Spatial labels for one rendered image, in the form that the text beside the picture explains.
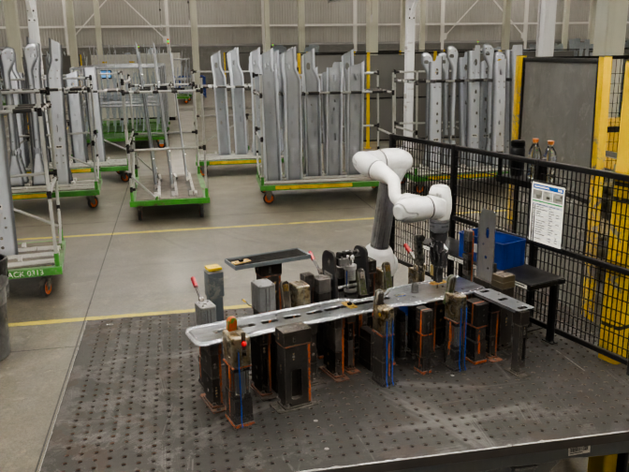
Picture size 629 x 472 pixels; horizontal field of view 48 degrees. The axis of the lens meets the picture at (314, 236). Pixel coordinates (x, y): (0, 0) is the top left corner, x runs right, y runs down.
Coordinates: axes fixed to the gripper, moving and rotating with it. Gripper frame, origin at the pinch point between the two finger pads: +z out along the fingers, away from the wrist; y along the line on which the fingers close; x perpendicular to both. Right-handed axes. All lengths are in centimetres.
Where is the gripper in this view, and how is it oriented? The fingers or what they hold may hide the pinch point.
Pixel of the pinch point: (437, 273)
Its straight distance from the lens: 329.1
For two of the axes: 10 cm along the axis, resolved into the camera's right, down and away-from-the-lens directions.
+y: 4.6, 2.2, -8.6
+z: 0.2, 9.7, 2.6
